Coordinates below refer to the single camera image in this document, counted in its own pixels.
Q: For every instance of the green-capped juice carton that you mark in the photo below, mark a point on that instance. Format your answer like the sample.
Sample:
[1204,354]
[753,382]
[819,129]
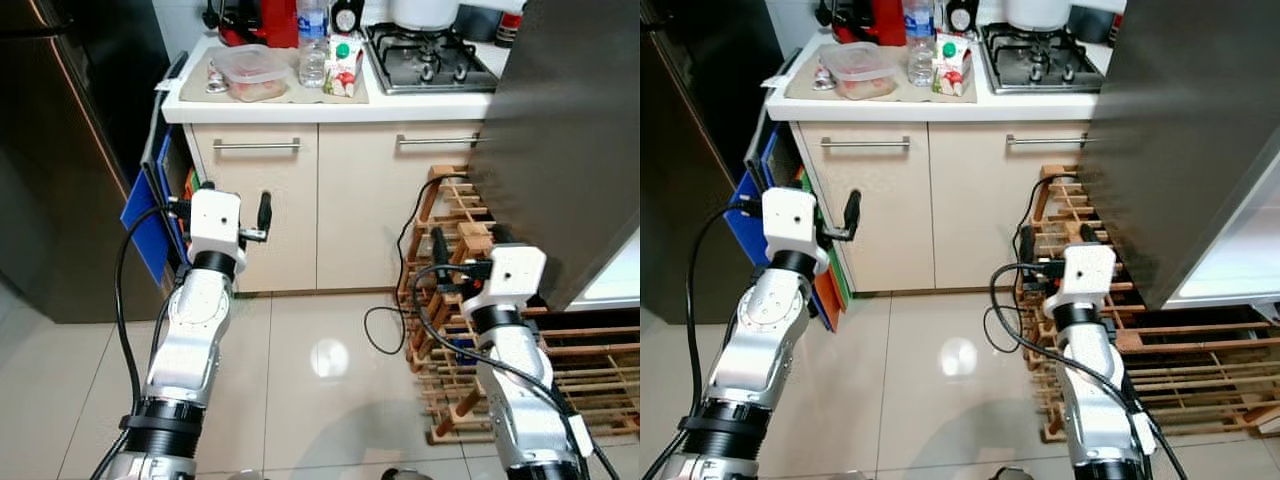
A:
[343,70]
[952,68]

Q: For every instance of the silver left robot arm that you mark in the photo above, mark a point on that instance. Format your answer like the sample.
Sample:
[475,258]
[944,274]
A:
[195,330]
[765,330]

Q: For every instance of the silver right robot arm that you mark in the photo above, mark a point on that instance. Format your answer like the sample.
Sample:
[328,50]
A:
[525,390]
[1100,400]

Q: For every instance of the grey mini fridge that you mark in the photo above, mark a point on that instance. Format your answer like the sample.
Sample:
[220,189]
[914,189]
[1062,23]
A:
[560,130]
[1170,110]

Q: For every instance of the tall dark fridge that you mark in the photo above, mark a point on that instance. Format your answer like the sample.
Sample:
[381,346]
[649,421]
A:
[690,150]
[60,150]

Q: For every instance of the green cutting board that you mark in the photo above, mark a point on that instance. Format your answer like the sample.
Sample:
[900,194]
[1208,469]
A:
[804,180]
[194,178]

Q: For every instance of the orange cutting board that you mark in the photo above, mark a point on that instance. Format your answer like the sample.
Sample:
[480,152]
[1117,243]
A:
[828,300]
[188,190]

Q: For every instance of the blue cutting board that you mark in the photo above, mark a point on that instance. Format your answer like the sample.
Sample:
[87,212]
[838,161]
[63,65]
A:
[755,225]
[150,230]

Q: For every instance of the beige kitchen cabinet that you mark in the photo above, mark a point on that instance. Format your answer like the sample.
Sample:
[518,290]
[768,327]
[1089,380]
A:
[950,210]
[350,210]

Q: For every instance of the beige counter mat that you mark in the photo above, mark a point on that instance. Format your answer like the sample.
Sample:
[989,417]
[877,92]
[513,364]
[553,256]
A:
[805,90]
[200,92]

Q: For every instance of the clear plastic food container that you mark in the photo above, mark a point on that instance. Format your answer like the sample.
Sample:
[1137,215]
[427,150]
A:
[250,72]
[858,70]

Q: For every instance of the wooden slatted rack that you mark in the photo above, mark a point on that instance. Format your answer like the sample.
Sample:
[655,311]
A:
[1200,375]
[590,380]

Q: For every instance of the clear water bottle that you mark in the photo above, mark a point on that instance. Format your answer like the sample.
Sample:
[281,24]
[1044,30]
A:
[920,50]
[313,50]

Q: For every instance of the steel gas hob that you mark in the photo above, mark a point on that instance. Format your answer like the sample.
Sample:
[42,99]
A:
[1040,60]
[430,60]

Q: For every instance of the red kitchen appliance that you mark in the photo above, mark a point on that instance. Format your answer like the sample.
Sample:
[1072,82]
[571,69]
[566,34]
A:
[875,18]
[265,20]

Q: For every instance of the white pot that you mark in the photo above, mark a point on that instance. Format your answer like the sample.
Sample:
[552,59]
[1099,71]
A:
[425,12]
[1040,12]

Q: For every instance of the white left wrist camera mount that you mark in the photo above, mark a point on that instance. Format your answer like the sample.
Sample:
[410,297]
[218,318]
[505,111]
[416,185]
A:
[795,218]
[215,220]

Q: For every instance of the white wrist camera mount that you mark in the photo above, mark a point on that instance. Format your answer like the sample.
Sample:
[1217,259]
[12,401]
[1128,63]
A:
[795,218]
[215,220]
[518,275]
[1090,275]

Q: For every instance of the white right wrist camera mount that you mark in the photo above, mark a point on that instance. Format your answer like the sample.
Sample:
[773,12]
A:
[518,275]
[1090,275]

